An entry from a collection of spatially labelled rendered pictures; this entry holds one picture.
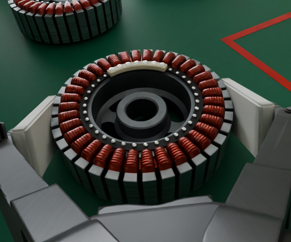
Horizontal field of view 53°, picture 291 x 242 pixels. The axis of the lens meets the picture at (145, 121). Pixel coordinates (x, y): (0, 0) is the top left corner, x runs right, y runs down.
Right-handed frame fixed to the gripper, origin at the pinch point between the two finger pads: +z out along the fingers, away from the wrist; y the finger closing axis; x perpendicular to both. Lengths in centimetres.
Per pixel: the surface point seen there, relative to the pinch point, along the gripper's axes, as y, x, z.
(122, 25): -1.0, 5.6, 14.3
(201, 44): 6.4, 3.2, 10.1
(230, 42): 9.0, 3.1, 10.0
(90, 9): -3.6, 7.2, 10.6
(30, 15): -9.0, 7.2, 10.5
